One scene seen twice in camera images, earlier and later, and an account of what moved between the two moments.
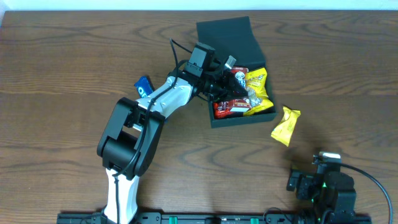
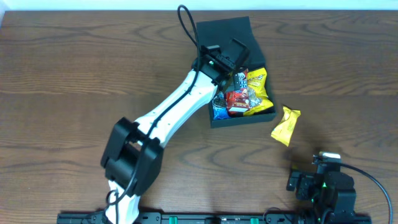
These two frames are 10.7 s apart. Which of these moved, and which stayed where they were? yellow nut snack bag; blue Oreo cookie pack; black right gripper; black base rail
Moved: blue Oreo cookie pack
Stayed: black right gripper; yellow nut snack bag; black base rail
